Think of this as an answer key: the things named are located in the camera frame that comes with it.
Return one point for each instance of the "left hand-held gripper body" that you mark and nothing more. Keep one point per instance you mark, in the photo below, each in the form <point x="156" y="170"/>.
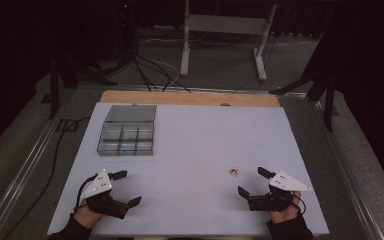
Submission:
<point x="98" y="186"/>

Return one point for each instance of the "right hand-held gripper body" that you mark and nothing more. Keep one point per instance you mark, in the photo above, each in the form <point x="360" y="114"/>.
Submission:
<point x="285" y="182"/>

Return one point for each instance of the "person's left hand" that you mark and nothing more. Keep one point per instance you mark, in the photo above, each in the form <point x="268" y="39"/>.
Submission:
<point x="86" y="216"/>

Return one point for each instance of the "person's right hand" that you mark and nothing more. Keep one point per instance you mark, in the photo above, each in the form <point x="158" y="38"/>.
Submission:
<point x="285" y="216"/>

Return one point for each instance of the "small red and white item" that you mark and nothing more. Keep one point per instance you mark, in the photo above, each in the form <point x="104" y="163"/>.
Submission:
<point x="234" y="172"/>

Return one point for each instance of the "clear plastic compartment box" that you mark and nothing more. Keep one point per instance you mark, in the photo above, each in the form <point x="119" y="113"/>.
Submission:
<point x="128" y="133"/>

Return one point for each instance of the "white table sheet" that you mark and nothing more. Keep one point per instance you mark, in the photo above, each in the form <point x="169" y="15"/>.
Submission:
<point x="193" y="146"/>

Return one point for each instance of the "wooden table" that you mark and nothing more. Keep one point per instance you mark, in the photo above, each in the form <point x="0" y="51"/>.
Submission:
<point x="186" y="98"/>

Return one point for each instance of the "black tripod stand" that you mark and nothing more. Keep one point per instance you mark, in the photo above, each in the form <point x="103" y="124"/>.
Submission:
<point x="323" y="86"/>
<point x="68" y="73"/>

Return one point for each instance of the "white metal stand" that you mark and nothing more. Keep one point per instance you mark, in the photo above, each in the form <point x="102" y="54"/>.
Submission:
<point x="226" y="24"/>

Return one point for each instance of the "dark device with red light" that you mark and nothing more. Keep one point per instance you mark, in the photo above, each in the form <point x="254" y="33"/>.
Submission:
<point x="125" y="11"/>

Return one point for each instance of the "metal floor rail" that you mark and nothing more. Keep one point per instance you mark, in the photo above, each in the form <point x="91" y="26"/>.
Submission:
<point x="343" y="163"/>
<point x="193" y="89"/>
<point x="23" y="170"/>

